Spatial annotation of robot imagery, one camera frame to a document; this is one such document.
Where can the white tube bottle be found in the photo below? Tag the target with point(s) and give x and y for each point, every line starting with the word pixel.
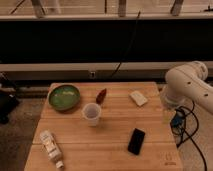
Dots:
pixel 53 151

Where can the blue box on floor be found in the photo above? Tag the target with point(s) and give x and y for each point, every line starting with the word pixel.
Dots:
pixel 177 120

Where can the green bowl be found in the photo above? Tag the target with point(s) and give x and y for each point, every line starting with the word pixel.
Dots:
pixel 64 97

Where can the red chili pepper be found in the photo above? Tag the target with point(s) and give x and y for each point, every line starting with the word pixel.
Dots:
pixel 101 96

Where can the black eraser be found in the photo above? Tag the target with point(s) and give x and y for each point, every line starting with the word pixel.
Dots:
pixel 136 141

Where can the dark object at left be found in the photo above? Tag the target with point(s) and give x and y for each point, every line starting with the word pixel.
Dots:
pixel 8 103

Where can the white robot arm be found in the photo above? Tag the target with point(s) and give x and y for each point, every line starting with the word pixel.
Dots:
pixel 186 81

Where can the white sponge block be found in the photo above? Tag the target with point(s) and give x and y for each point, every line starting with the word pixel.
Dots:
pixel 138 98

